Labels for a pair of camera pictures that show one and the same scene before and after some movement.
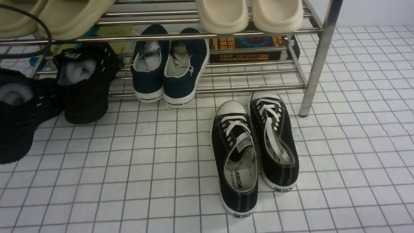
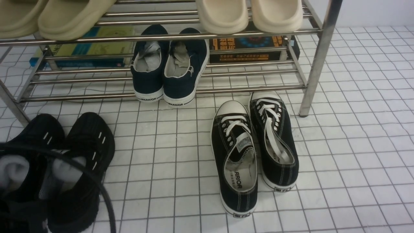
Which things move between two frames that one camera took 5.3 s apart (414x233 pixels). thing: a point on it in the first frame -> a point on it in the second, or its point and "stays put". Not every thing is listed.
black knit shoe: x=84 y=72 -> x=73 y=193
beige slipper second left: x=70 y=19 stays put
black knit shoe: x=25 y=102 -> x=25 y=176
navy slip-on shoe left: x=147 y=64 stays put
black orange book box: x=280 y=41 stays put
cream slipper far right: x=277 y=16 stays put
